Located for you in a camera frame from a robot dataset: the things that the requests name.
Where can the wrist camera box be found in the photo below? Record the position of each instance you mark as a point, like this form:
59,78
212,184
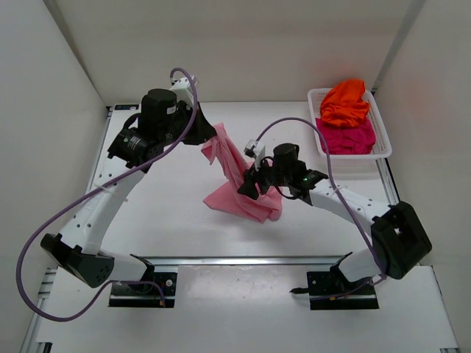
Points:
255,149
184,86

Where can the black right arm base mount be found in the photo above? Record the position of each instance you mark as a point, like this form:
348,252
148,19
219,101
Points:
330,290

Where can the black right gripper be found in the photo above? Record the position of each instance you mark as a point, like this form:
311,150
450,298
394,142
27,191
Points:
255,178

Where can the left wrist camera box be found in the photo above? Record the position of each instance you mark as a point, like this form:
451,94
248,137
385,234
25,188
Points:
184,86

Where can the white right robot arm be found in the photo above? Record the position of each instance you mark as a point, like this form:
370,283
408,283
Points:
395,238

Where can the dark label sticker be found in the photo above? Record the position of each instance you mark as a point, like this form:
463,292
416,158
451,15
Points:
126,107

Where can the orange t-shirt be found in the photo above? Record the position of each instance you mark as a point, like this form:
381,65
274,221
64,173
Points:
343,106

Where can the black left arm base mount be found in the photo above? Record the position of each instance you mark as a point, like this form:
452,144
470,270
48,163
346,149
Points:
159,290

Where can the white perforated plastic basket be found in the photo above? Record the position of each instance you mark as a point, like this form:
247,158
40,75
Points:
382,147

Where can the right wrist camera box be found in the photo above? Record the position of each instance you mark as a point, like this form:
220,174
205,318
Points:
255,149

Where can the magenta t-shirt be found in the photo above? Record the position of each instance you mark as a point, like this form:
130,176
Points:
348,140

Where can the light pink t-shirt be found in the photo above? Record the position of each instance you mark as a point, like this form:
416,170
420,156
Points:
226,198

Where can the aluminium table edge rail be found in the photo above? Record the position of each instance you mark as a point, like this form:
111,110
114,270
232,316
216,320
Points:
243,261

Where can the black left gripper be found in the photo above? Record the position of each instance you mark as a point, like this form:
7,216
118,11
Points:
199,127

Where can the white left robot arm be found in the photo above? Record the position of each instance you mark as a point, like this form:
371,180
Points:
77,246

